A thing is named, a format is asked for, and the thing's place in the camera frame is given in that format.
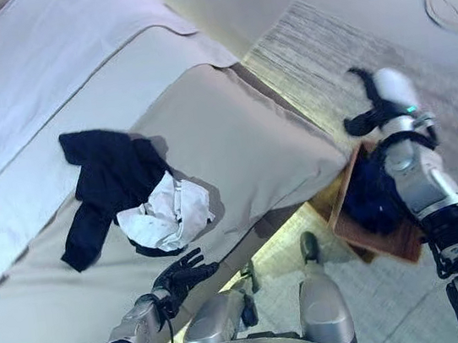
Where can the brown wicker basket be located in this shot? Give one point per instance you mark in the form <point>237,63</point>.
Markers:
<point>392,242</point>

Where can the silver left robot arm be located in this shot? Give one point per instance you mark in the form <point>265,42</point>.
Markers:
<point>131,326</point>

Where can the white duvet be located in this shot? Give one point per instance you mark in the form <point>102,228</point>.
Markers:
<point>29,88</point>

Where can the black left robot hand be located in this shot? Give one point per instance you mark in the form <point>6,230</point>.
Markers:
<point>180,278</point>

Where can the bed with beige blanket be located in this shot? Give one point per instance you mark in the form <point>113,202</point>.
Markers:
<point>242,144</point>

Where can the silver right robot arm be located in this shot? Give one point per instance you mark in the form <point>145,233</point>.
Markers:
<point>431,185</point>

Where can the silver right robot leg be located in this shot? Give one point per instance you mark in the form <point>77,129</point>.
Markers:
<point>323,307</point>

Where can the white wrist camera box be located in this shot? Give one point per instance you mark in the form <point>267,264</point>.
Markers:
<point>396,88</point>

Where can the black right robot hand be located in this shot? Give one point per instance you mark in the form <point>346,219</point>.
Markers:
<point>381,114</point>

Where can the grey striped rug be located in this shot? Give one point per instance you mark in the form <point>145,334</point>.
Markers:
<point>363,33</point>

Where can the white garment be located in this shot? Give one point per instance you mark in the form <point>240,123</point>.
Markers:
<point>171,218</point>

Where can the black garment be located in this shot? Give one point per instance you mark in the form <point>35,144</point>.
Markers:
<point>114,175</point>

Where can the blue garment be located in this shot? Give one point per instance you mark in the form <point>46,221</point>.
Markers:
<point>369,194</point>

